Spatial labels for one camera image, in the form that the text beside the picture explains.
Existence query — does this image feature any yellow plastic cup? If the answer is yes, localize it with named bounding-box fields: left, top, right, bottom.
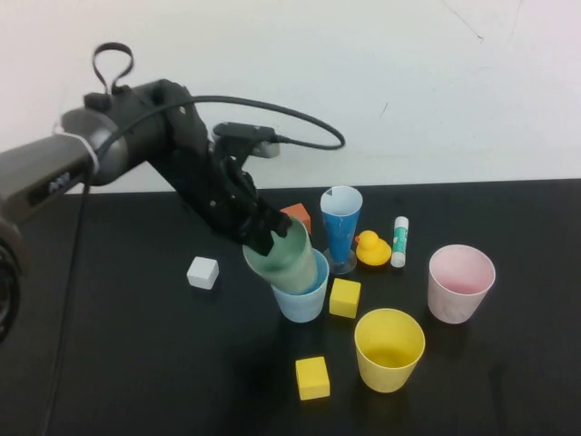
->
left=353, top=308, right=427, bottom=393

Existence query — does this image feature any yellow cube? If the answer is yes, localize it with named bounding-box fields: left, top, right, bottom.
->
left=294, top=355, right=331, bottom=401
left=329, top=278, right=362, bottom=319

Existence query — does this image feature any blue conical measuring glass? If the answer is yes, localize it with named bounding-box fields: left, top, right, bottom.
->
left=320, top=185, right=364, bottom=275

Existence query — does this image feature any light blue plastic cup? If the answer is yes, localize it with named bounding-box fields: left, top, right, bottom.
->
left=271, top=248, right=330, bottom=324

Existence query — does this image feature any orange cube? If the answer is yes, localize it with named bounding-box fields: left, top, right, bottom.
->
left=280, top=203, right=313, bottom=235

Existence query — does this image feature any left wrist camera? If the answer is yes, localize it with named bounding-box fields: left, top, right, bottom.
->
left=212, top=121, right=281, bottom=158

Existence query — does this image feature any white green glue stick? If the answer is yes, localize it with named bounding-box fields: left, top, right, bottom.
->
left=389, top=216, right=410, bottom=268

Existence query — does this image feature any black left arm strap loop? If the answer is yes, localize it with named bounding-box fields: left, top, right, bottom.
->
left=93, top=42, right=135, bottom=97

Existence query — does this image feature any white cube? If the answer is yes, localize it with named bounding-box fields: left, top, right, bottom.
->
left=186, top=256, right=221, bottom=289

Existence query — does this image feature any pink plastic cup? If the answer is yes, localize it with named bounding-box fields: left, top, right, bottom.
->
left=428, top=244, right=497, bottom=325

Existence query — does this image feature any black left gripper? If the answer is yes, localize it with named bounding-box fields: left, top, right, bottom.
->
left=163, top=106, right=292, bottom=256

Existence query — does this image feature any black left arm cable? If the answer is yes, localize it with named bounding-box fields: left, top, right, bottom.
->
left=43, top=94, right=347, bottom=436

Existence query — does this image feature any green plastic cup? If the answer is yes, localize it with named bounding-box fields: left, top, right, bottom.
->
left=241, top=216, right=321, bottom=294

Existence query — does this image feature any white zip tie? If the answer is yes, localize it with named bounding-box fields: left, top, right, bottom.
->
left=56, top=121, right=100, bottom=173

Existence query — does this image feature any yellow rubber duck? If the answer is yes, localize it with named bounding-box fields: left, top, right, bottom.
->
left=354, top=230, right=392, bottom=268

